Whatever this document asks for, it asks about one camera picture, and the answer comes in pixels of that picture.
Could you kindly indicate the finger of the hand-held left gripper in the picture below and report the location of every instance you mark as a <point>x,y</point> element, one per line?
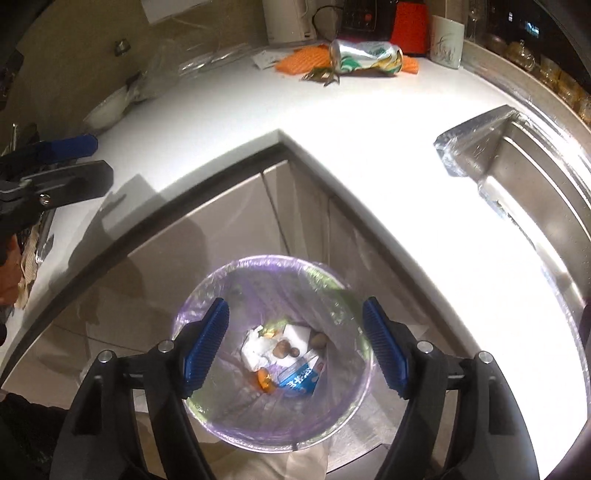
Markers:
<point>69,145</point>
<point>78,177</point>

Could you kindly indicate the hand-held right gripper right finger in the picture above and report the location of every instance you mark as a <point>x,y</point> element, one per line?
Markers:
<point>385,350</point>

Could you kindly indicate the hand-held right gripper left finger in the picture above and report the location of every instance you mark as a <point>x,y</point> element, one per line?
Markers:
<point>205,348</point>

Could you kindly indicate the white tissue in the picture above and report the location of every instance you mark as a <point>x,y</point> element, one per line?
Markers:
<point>256,350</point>

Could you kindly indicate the small brown taro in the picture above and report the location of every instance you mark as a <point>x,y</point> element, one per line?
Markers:
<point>317,340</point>

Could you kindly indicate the trash bin with purple bag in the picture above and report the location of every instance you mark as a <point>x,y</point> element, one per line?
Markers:
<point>231,415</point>

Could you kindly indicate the brown chestnut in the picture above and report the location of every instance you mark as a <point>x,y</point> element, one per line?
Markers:
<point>278,351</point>

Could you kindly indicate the purple onion half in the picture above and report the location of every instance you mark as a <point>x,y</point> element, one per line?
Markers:
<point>294,352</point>

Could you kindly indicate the blue and white milk carton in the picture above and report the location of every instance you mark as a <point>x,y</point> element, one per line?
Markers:
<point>300,376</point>

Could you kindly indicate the white foam block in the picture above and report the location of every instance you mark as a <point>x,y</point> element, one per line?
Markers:
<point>295,337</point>

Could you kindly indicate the orange foam fruit net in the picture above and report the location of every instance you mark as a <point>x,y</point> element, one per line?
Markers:
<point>412,64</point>
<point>302,60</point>

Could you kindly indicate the crushed aluminium can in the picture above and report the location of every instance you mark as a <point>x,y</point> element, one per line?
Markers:
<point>364,57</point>

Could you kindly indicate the small metal clip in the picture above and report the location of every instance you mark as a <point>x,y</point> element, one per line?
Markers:
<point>123,47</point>

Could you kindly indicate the white paper wrapper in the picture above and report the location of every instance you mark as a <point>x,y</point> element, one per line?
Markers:
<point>265,60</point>

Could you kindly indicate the stainless steel sink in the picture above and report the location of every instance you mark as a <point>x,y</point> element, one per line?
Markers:
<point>531,184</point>

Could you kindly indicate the white electric kettle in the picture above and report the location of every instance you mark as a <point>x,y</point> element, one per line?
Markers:
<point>288,21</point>

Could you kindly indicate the green leaves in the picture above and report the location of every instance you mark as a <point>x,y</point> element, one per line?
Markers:
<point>323,76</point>

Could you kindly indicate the white ceramic cup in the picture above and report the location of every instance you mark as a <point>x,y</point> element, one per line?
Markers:
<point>447,41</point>

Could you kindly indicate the amber glass cup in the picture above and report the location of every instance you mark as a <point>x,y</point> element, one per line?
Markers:
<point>584,104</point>
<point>549,71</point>
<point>568,88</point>

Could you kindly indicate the glass teapot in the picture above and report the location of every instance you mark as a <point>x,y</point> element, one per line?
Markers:
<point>521,55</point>

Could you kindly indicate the red and black blender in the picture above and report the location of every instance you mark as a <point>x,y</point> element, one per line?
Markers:
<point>406,23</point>

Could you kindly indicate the wine glass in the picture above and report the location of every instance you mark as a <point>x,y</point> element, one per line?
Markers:
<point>475,16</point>

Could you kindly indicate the white wall outlet cover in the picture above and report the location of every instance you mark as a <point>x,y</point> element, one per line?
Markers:
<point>166,3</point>

